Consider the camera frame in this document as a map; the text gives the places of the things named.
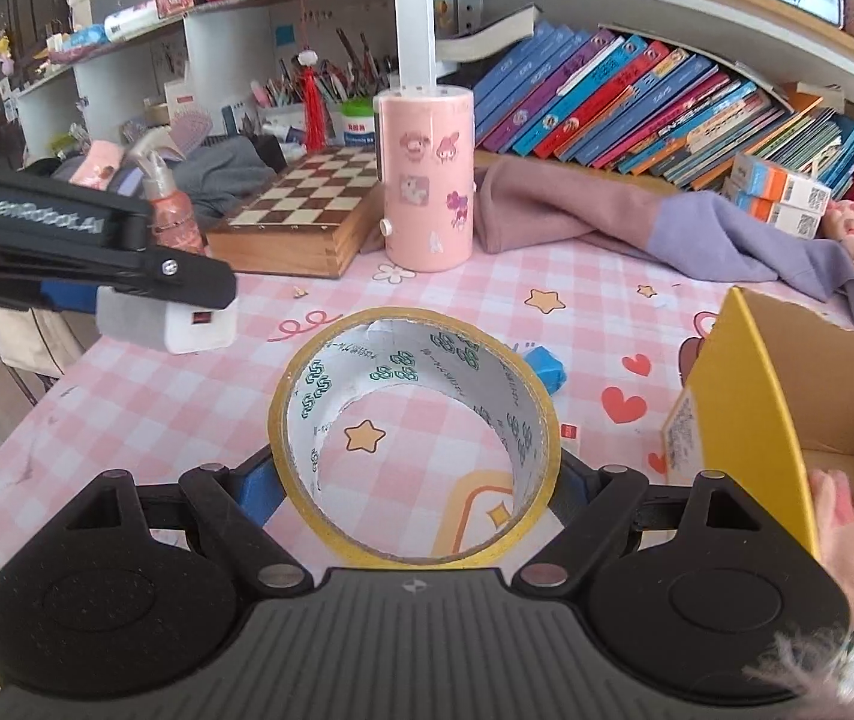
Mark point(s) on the wooden chessboard box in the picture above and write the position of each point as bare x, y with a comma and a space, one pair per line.
292, 202

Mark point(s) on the yellow cardboard box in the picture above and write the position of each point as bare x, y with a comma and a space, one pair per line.
757, 420

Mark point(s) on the yellow packing tape roll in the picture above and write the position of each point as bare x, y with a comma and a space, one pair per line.
412, 360

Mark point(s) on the open thick book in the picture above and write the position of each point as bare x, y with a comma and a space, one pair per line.
487, 34

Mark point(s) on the cluster of pens and brushes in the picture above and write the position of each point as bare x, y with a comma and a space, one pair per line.
352, 90

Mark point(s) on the row of colourful books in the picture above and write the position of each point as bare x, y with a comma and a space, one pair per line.
622, 97

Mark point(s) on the mauve and lavender garment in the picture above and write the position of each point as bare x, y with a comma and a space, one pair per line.
622, 217

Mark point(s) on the pink checked printed tablecloth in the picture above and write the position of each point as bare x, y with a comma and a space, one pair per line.
172, 405

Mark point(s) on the orange and white carton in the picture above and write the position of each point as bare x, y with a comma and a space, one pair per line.
772, 178
783, 216

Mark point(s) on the pink spray bottle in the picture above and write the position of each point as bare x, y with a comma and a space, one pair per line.
168, 210

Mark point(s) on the small blue stapler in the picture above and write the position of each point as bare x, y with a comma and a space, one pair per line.
547, 367

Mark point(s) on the pink sticker-covered cylinder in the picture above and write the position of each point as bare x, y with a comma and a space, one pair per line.
427, 180

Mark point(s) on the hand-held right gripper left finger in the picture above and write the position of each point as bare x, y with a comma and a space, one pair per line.
258, 487

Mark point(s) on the white power adapter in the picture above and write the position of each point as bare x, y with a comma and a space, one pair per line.
172, 326

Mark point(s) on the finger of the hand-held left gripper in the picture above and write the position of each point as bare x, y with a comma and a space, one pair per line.
60, 300
172, 277

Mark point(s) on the grey clothing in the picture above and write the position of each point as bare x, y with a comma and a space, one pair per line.
232, 172

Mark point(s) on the red tassel ornament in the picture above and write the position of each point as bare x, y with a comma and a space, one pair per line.
312, 105

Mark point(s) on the pink pig plush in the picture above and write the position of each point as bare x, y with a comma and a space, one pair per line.
850, 221

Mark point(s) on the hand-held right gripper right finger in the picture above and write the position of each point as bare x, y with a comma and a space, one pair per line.
592, 510

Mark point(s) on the cream jacket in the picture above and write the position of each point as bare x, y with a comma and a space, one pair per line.
30, 341

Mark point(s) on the white desk bookshelf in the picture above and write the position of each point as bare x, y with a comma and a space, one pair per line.
416, 15

